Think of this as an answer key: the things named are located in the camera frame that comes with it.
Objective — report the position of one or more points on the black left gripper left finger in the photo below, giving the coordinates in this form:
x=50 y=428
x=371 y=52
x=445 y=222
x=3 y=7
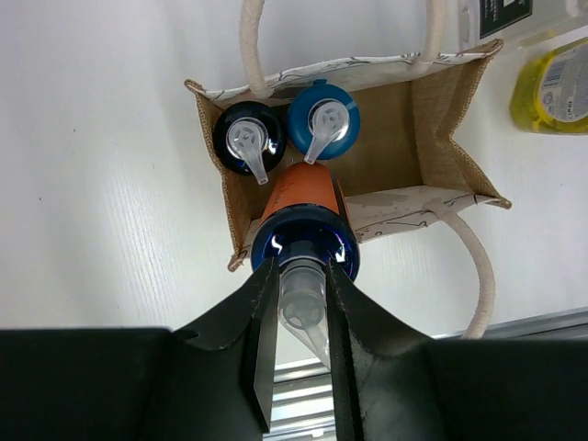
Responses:
x=223 y=376

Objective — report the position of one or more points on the clear square bottle grey cap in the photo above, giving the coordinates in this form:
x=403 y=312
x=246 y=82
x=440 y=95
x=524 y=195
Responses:
x=519 y=23

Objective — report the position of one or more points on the yellow dish soap bottle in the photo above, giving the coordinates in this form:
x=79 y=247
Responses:
x=550 y=93

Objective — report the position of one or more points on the light blue pump bottle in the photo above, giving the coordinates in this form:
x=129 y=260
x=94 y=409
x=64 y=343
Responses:
x=323 y=122

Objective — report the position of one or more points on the dark blue pump bottle orange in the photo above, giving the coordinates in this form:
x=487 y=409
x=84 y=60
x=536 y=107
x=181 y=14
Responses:
x=305 y=226

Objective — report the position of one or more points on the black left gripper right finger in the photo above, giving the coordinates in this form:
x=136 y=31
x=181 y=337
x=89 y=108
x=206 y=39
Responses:
x=382 y=382

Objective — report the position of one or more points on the jute canvas tote bag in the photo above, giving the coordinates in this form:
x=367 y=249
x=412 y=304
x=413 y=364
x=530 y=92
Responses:
x=405 y=171

